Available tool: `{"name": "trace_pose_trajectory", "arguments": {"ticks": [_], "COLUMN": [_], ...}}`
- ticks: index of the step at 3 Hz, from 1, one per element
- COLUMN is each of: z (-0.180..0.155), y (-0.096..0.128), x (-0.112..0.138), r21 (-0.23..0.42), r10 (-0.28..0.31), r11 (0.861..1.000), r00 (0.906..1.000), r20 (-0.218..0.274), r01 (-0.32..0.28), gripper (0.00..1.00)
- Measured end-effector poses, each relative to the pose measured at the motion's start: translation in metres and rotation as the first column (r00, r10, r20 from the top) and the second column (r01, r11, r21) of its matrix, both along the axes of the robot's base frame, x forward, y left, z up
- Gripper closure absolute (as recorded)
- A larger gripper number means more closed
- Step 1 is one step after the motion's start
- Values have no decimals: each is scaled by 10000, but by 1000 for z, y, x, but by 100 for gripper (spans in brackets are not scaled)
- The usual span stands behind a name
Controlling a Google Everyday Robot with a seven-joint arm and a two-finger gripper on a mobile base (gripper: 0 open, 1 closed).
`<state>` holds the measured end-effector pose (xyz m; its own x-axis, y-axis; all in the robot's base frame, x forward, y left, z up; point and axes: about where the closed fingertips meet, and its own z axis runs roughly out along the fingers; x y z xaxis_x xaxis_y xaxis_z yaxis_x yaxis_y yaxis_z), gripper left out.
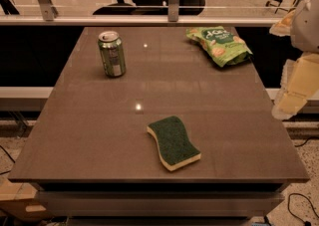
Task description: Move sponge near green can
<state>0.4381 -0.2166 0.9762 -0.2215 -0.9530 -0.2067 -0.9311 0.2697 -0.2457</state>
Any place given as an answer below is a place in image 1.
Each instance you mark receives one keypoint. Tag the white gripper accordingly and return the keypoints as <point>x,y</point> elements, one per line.
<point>307,26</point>

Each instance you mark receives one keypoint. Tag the cardboard box under table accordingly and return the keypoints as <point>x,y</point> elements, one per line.
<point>19,200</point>

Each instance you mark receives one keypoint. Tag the green snack bag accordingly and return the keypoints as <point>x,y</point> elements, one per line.
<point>225,48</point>

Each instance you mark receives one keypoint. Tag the green soda can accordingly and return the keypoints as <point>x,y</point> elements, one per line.
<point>112,53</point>

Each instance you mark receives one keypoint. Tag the green and yellow sponge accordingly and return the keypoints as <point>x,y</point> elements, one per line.
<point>174,146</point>

